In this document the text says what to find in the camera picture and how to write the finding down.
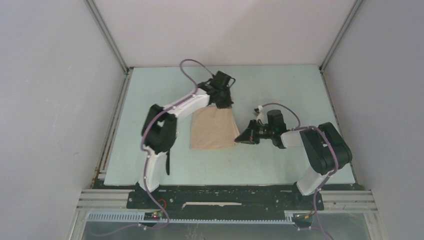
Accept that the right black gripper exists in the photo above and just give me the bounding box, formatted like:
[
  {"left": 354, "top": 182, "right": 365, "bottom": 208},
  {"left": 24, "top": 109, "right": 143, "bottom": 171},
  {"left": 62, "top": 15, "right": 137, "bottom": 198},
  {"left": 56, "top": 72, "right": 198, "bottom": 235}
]
[{"left": 234, "top": 119, "right": 274, "bottom": 145}]

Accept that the beige cloth napkin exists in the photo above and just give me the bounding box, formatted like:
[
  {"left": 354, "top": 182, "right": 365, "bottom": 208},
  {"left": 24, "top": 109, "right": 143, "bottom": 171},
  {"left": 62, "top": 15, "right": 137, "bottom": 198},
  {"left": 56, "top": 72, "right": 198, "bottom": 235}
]
[{"left": 189, "top": 106, "right": 240, "bottom": 151}]

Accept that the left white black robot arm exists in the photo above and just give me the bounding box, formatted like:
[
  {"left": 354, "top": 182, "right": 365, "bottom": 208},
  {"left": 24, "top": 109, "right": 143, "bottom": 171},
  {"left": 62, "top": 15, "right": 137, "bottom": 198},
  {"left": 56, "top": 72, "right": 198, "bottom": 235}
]
[{"left": 138, "top": 77, "right": 236, "bottom": 208}]

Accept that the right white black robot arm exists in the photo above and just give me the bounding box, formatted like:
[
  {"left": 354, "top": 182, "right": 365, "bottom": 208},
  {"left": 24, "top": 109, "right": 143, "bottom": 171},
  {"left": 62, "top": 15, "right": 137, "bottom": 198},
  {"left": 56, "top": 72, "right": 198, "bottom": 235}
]
[{"left": 234, "top": 120, "right": 353, "bottom": 209}]

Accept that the black knife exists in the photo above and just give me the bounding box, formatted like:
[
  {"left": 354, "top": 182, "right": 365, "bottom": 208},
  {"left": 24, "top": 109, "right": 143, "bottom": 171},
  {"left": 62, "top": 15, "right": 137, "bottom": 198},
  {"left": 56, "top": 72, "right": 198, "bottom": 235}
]
[{"left": 165, "top": 151, "right": 170, "bottom": 176}]

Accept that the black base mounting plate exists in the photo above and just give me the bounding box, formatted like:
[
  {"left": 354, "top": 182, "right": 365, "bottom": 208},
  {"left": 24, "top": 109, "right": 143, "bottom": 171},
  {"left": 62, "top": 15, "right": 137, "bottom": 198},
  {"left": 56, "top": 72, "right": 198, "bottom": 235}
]
[{"left": 126, "top": 185, "right": 324, "bottom": 220}]

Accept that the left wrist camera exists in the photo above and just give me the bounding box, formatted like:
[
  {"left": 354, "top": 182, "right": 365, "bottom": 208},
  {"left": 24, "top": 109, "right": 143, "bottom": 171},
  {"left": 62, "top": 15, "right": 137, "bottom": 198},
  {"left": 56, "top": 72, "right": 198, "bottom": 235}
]
[{"left": 210, "top": 71, "right": 236, "bottom": 89}]

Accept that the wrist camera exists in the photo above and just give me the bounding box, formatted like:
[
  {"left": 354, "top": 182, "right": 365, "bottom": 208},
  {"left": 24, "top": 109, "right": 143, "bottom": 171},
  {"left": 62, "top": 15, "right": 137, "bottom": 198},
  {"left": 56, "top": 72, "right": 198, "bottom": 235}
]
[
  {"left": 210, "top": 71, "right": 236, "bottom": 89},
  {"left": 254, "top": 105, "right": 288, "bottom": 133}
]

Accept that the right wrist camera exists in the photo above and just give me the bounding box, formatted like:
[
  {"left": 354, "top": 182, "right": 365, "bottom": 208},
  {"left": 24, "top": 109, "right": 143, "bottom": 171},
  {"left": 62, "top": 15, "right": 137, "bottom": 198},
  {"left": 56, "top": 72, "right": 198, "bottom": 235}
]
[{"left": 254, "top": 105, "right": 288, "bottom": 133}]

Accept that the aluminium frame rail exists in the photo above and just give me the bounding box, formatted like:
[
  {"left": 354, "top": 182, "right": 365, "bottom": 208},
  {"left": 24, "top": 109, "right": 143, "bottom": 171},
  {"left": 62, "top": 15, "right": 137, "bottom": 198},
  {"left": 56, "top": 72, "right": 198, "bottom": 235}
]
[{"left": 76, "top": 189, "right": 378, "bottom": 214}]

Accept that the white slotted cable duct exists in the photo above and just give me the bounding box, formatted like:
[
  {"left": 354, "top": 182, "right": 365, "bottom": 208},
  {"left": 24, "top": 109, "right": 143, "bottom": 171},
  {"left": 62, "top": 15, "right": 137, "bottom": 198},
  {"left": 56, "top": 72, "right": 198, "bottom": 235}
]
[{"left": 86, "top": 211, "right": 294, "bottom": 225}]

